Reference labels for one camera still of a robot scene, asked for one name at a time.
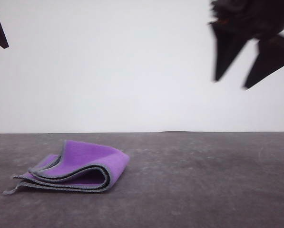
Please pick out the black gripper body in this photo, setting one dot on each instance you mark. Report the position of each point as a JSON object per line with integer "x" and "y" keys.
{"x": 256, "y": 19}

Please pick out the grey table cloth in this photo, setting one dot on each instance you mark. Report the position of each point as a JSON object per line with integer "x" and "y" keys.
{"x": 215, "y": 185}

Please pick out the purple towel with grey hem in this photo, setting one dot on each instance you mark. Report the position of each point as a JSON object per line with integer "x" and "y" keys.
{"x": 84, "y": 164}

